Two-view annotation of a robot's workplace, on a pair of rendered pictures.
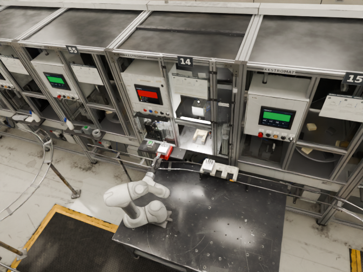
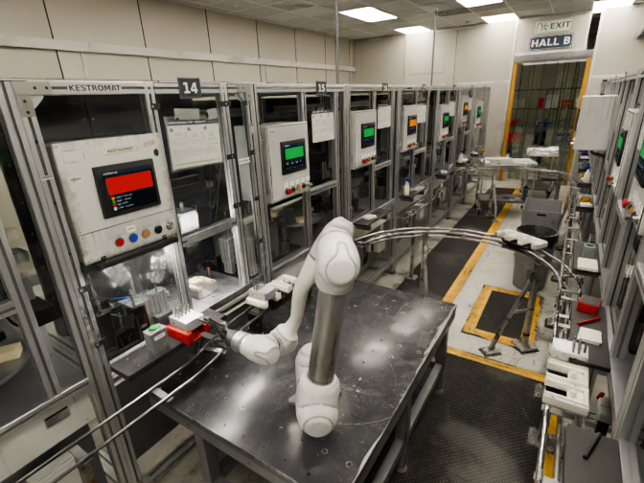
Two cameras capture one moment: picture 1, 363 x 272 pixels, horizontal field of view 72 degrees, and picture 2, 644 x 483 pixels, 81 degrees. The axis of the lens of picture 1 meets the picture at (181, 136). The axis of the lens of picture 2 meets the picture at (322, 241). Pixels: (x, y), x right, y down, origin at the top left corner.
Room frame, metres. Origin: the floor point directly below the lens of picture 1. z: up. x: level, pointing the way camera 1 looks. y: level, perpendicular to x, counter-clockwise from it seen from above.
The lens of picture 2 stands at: (0.88, 1.66, 1.94)
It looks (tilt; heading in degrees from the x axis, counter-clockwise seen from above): 21 degrees down; 276
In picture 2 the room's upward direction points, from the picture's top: 2 degrees counter-clockwise
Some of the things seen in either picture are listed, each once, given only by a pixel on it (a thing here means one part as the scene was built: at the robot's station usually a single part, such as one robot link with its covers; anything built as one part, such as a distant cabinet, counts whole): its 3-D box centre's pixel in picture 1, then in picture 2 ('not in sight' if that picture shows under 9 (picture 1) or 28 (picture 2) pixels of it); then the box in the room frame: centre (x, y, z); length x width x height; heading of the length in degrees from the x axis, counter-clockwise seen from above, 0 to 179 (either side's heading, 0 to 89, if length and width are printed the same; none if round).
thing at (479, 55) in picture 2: not in sight; (423, 107); (-0.67, -8.27, 1.65); 3.78 x 0.08 x 3.30; 153
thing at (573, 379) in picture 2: not in sight; (564, 380); (0.05, 0.36, 0.84); 0.37 x 0.14 x 0.10; 63
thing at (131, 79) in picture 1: (152, 88); (108, 193); (1.93, 0.20, 1.60); 0.42 x 0.29 x 0.46; 63
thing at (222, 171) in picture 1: (219, 171); (275, 293); (1.39, -0.32, 0.84); 0.36 x 0.14 x 0.10; 63
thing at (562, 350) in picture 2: not in sight; (569, 348); (0.00, 0.26, 0.92); 0.13 x 0.10 x 0.09; 153
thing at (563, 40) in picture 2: not in sight; (550, 42); (-2.88, -7.06, 2.81); 0.75 x 0.04 x 0.25; 153
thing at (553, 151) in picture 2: not in sight; (540, 172); (-2.49, -5.74, 0.48); 0.84 x 0.58 x 0.97; 71
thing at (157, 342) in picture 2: (151, 145); (155, 338); (1.78, 0.34, 0.97); 0.08 x 0.08 x 0.12; 63
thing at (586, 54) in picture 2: not in sight; (540, 122); (-2.96, -7.08, 1.31); 1.36 x 0.10 x 2.62; 153
